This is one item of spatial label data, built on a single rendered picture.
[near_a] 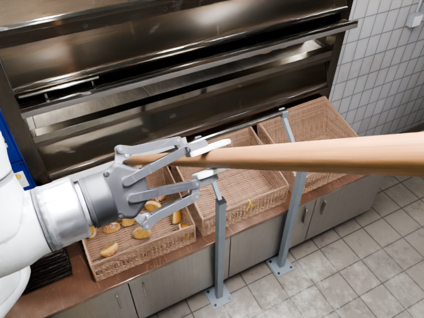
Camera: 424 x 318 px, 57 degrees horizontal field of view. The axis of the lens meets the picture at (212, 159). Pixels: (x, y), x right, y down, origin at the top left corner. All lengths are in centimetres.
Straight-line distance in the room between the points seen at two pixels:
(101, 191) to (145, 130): 164
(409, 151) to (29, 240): 44
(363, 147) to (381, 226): 291
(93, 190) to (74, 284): 163
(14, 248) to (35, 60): 136
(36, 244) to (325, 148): 37
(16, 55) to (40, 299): 114
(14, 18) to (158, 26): 60
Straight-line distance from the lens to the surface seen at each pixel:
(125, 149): 57
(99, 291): 211
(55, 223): 54
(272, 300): 268
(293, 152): 39
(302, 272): 282
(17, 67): 183
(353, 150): 32
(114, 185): 57
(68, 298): 213
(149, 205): 228
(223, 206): 188
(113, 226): 223
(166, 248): 211
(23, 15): 173
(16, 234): 54
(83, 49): 185
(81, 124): 203
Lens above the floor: 239
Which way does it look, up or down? 44 degrees down
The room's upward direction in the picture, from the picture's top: straight up
